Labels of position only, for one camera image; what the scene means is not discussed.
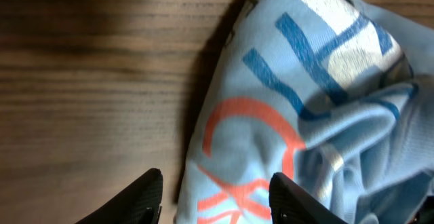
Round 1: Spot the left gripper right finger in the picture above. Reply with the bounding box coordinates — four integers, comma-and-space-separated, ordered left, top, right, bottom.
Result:
269, 172, 347, 224

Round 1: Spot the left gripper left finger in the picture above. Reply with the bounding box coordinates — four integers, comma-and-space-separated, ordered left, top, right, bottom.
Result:
77, 168, 163, 224

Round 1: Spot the light blue t-shirt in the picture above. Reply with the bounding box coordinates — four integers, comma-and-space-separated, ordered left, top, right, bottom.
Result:
175, 0, 433, 223

